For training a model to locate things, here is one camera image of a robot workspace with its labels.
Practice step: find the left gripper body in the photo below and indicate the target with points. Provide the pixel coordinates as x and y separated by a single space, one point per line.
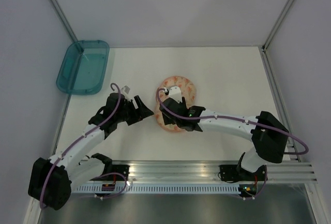
129 112

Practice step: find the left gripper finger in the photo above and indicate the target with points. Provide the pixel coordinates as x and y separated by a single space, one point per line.
138 103
142 113

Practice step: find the floral mesh laundry bag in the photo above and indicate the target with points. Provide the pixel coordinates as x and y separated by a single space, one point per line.
187 89

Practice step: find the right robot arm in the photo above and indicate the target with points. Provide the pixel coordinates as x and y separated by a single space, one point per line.
267 134

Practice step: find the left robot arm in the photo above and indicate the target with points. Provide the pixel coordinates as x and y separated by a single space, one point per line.
53 180

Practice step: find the teal plastic tray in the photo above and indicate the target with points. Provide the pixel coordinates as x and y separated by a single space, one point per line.
83 67

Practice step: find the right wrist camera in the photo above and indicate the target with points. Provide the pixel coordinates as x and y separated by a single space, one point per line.
174 93

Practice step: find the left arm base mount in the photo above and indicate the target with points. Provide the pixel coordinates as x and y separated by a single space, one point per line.
116 180

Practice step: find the white slotted cable duct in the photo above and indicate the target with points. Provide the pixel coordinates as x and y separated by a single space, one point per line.
138 188

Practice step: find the aluminium mounting rail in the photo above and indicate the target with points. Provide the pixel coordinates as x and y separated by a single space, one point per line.
207 171

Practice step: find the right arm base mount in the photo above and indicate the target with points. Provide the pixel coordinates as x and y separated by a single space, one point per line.
234 174

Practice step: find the left aluminium frame post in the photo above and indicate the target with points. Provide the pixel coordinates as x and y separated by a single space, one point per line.
63 19

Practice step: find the aluminium frame post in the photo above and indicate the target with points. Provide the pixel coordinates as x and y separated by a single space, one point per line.
63 19
276 27

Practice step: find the right aluminium frame post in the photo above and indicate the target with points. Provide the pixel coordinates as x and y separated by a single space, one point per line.
276 27

